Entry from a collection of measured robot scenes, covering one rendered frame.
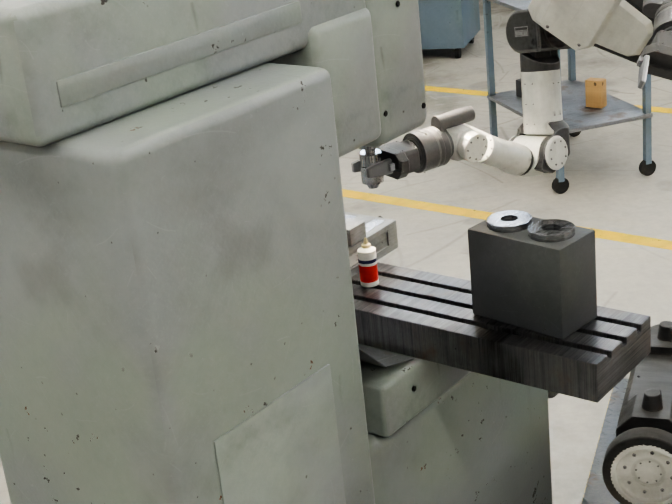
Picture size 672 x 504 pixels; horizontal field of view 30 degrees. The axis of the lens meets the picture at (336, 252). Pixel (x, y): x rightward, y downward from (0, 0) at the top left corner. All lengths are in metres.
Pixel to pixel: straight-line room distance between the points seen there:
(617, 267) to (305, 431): 3.13
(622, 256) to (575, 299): 2.85
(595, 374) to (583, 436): 1.65
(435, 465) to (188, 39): 1.15
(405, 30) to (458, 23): 6.13
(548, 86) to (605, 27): 0.25
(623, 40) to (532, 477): 1.09
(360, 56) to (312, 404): 0.65
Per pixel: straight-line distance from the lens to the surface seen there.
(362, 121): 2.37
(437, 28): 8.67
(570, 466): 3.86
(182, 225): 1.88
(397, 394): 2.53
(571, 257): 2.40
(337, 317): 2.21
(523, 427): 3.05
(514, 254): 2.43
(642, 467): 2.90
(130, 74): 1.93
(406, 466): 2.64
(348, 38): 2.32
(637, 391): 3.03
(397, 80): 2.49
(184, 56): 2.01
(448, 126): 2.69
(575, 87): 6.63
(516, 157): 2.83
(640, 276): 5.10
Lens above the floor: 2.05
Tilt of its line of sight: 22 degrees down
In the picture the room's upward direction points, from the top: 6 degrees counter-clockwise
